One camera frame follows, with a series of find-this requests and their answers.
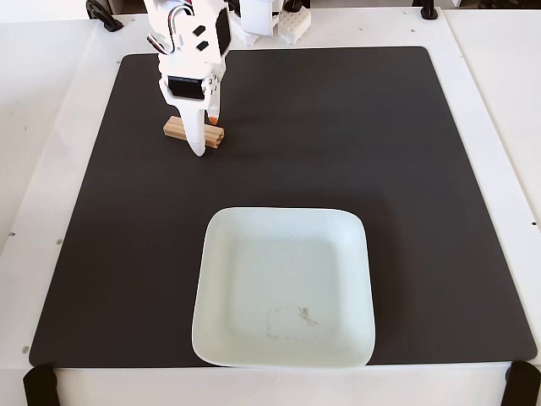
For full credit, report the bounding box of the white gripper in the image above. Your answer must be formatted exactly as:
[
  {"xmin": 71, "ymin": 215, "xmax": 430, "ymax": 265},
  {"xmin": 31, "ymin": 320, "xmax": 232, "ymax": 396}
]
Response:
[{"xmin": 158, "ymin": 54, "xmax": 226, "ymax": 158}]

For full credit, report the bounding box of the wooden block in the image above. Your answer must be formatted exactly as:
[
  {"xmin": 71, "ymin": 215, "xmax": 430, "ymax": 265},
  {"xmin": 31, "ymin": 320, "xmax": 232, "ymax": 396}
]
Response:
[{"xmin": 162, "ymin": 116, "xmax": 227, "ymax": 151}]

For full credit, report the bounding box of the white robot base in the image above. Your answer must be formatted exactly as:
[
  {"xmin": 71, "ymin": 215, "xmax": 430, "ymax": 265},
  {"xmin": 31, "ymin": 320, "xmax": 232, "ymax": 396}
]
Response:
[{"xmin": 276, "ymin": 8, "xmax": 313, "ymax": 45}]

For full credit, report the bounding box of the white square plate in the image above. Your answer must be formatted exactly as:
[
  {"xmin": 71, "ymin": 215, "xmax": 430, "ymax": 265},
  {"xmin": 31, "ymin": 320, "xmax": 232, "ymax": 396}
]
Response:
[{"xmin": 190, "ymin": 206, "xmax": 376, "ymax": 369}]

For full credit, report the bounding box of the black mat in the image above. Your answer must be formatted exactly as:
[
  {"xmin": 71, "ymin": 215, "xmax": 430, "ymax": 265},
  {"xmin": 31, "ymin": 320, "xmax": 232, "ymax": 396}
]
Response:
[{"xmin": 28, "ymin": 45, "xmax": 538, "ymax": 370}]

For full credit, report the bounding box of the black table clamp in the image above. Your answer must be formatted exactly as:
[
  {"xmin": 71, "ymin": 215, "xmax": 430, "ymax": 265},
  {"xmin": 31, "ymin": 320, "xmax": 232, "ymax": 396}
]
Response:
[
  {"xmin": 85, "ymin": 0, "xmax": 125, "ymax": 33},
  {"xmin": 22, "ymin": 364, "xmax": 58, "ymax": 406},
  {"xmin": 502, "ymin": 360, "xmax": 536, "ymax": 406},
  {"xmin": 412, "ymin": 0, "xmax": 439, "ymax": 20}
]

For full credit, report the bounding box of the red black white servo cable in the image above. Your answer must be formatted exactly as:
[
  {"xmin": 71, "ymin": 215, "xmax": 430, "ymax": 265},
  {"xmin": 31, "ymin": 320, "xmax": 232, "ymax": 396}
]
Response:
[{"xmin": 146, "ymin": 0, "xmax": 196, "ymax": 57}]

